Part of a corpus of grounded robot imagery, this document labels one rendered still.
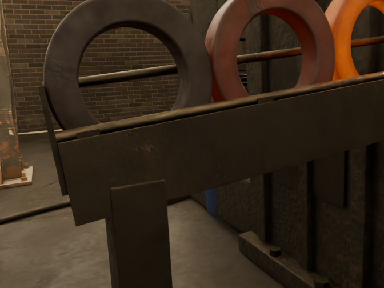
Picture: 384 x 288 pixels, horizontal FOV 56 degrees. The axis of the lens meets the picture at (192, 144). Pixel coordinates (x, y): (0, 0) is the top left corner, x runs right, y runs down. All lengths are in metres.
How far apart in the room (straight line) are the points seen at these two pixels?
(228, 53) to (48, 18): 6.19
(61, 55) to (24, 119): 6.10
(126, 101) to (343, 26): 6.17
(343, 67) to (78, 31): 0.35
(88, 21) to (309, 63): 0.29
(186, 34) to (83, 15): 0.11
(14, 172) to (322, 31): 2.66
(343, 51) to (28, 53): 6.12
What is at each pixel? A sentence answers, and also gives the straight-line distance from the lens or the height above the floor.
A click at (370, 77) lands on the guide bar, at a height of 0.64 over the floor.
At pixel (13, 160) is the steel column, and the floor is 0.17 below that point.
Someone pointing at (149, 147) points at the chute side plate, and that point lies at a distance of 0.38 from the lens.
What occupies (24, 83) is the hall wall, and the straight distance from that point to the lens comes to 6.47.
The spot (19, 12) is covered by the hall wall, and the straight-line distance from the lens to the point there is 6.59.
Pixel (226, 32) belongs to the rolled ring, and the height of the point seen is 0.70.
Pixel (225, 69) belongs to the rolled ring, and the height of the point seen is 0.66.
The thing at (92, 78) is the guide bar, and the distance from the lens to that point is 0.45.
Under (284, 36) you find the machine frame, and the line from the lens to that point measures 1.18.
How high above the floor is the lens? 0.65
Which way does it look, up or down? 9 degrees down
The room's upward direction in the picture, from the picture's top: 3 degrees counter-clockwise
